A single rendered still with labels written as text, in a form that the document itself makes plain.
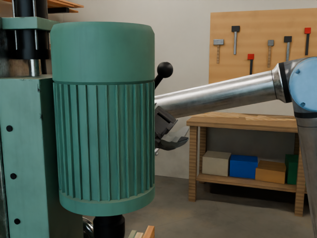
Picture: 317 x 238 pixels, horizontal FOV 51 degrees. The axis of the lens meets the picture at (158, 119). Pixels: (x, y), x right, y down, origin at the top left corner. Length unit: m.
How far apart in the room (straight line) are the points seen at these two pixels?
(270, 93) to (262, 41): 2.79
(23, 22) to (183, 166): 3.61
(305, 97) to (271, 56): 2.95
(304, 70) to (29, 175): 0.61
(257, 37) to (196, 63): 0.72
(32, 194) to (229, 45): 3.32
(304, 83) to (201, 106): 0.33
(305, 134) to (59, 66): 0.58
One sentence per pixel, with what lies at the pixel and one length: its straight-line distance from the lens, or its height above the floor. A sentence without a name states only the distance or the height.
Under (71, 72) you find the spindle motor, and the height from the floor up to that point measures 1.43.
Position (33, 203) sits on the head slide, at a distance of 0.63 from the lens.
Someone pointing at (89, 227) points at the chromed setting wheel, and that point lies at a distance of 0.83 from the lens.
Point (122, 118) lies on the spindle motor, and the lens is 0.52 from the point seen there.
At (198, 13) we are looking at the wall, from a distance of 3.88.
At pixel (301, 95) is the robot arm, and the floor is 1.37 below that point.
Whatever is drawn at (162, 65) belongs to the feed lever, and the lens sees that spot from 0.69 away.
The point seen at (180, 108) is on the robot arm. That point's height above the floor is 1.30.
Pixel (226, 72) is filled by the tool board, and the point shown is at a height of 1.31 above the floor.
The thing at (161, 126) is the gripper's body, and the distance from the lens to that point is 0.79.
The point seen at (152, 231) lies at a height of 0.94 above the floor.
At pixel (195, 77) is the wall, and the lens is 3.85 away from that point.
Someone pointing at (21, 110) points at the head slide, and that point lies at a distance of 0.59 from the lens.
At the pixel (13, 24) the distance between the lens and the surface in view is 0.62.
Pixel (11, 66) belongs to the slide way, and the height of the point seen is 1.44.
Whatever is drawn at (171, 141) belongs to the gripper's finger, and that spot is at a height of 1.27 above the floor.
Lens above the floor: 1.45
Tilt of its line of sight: 10 degrees down
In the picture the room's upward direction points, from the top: straight up
